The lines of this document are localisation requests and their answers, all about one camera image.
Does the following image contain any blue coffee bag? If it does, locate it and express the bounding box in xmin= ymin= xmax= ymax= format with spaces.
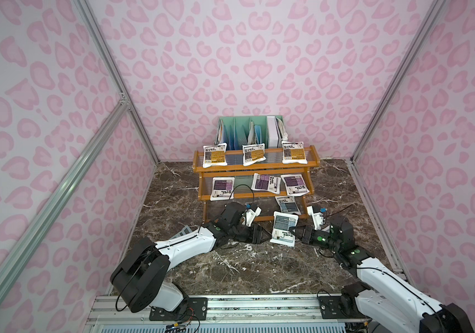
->
xmin=270 ymin=212 xmax=299 ymax=248
xmin=275 ymin=196 xmax=301 ymax=215

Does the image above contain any purple coffee bag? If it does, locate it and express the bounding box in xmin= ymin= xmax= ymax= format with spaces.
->
xmin=210 ymin=177 xmax=235 ymax=201
xmin=280 ymin=174 xmax=309 ymax=196
xmin=251 ymin=173 xmax=282 ymax=195

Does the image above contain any yellow coffee bag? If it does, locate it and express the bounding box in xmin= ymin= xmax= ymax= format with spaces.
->
xmin=203 ymin=143 xmax=228 ymax=168
xmin=282 ymin=142 xmax=308 ymax=165
xmin=242 ymin=144 xmax=266 ymax=167

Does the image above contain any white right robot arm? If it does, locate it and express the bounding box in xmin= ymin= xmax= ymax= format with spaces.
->
xmin=289 ymin=216 xmax=474 ymax=332

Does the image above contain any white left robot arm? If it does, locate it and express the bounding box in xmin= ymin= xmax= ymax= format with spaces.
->
xmin=110 ymin=202 xmax=269 ymax=314

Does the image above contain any orange wooden three-tier shelf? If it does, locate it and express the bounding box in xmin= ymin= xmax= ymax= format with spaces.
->
xmin=192 ymin=145 xmax=321 ymax=222

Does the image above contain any light blue calculator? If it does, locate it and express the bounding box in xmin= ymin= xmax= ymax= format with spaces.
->
xmin=169 ymin=226 xmax=193 ymax=241

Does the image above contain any green file organizer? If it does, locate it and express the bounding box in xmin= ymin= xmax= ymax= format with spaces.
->
xmin=214 ymin=115 xmax=289 ymax=151

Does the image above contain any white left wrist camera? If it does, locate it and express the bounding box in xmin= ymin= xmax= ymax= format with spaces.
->
xmin=244 ymin=206 xmax=262 ymax=227

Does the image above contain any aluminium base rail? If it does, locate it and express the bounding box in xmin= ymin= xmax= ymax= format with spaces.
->
xmin=83 ymin=293 xmax=442 ymax=333

